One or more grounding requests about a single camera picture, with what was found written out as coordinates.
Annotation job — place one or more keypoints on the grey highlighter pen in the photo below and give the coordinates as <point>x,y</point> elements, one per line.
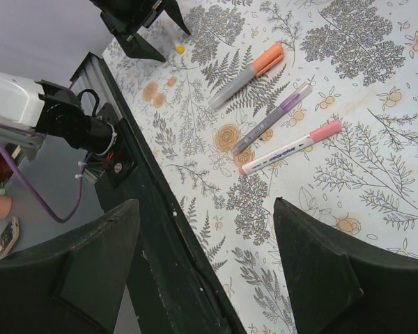
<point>261,65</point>

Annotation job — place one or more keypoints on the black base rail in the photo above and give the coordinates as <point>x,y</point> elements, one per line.
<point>171,286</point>

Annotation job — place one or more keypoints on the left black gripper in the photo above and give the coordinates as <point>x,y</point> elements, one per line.
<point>124,17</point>

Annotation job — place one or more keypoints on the yellow white pen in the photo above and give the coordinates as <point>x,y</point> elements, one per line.
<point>178,46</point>

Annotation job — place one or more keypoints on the purple pen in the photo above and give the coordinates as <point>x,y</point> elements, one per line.
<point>287,105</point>

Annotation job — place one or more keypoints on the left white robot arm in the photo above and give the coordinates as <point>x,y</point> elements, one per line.
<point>44,108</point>

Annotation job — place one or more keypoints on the pink white pen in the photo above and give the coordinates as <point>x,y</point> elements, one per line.
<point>315,136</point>

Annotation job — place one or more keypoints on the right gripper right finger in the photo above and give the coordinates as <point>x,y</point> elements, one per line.
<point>340,284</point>

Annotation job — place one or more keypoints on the patterned tray off table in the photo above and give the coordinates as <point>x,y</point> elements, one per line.
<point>9,236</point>

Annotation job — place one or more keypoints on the floral table mat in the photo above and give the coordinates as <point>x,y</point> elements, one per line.
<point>360,59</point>

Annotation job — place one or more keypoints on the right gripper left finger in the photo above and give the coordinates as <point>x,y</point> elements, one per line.
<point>73,283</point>

